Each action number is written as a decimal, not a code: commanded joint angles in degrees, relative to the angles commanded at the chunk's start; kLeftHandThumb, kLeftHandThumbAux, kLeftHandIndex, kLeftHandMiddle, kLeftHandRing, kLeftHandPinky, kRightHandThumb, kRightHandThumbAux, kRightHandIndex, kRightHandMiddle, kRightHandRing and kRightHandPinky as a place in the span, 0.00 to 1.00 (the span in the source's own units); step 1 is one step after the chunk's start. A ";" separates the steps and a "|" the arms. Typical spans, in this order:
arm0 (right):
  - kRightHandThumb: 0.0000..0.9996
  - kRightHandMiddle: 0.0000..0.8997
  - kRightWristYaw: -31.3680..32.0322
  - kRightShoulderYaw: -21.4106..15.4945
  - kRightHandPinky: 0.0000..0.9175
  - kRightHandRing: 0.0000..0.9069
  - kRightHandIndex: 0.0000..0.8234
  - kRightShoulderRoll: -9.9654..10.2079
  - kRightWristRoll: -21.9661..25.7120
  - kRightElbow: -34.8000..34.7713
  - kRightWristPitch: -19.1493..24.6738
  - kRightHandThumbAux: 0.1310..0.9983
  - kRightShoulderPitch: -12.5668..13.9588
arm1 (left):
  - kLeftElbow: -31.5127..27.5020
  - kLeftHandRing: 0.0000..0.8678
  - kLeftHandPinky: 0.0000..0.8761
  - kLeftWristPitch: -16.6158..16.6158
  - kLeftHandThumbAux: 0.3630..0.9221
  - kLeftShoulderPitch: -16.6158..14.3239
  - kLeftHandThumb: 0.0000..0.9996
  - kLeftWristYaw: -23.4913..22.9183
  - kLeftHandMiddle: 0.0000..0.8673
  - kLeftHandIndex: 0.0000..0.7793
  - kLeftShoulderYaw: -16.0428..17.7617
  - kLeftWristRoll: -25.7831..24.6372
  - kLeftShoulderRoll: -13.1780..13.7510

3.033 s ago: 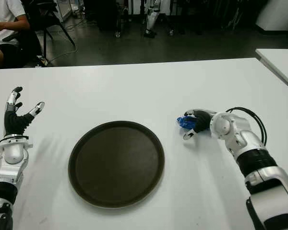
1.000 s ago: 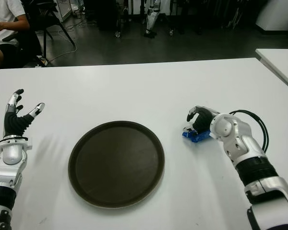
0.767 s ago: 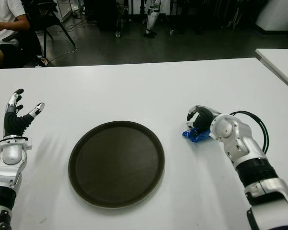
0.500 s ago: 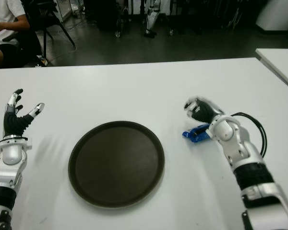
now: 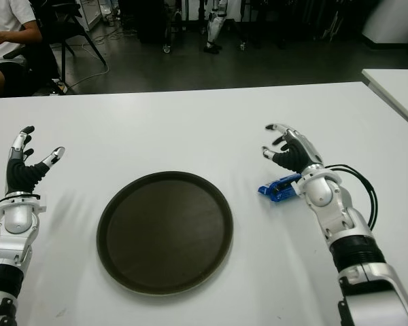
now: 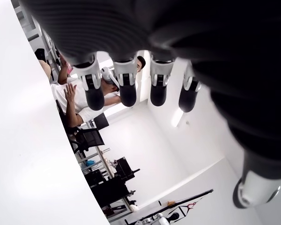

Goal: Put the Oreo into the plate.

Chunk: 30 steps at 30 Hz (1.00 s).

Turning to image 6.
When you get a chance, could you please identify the seated person white shirt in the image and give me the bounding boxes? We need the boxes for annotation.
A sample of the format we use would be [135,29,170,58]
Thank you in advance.
[38,60,122,128]

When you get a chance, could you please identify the black chair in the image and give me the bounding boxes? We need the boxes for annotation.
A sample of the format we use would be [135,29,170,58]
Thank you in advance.
[67,126,106,159]

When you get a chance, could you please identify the white VR headset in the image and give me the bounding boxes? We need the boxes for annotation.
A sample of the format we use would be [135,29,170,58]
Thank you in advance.
[100,67,120,92]

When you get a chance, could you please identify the ceiling light strip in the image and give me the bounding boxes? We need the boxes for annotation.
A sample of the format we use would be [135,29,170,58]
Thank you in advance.
[177,109,185,128]

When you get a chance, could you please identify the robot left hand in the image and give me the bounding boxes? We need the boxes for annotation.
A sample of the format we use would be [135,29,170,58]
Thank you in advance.
[18,0,281,209]

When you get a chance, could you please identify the black boom stand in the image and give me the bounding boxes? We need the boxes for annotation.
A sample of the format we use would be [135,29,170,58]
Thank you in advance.
[158,188,214,218]

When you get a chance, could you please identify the white humanoid robot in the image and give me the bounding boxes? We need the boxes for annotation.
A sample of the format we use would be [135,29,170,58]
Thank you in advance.
[134,212,181,225]

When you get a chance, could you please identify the dark-haired person head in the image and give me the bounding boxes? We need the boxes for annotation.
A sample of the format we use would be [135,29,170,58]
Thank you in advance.
[136,55,147,73]

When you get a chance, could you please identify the black equipment cart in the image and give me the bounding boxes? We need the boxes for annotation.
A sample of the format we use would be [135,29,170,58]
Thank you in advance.
[88,156,141,209]

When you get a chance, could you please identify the black monitor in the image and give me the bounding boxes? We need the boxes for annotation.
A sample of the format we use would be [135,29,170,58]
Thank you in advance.
[93,112,109,130]

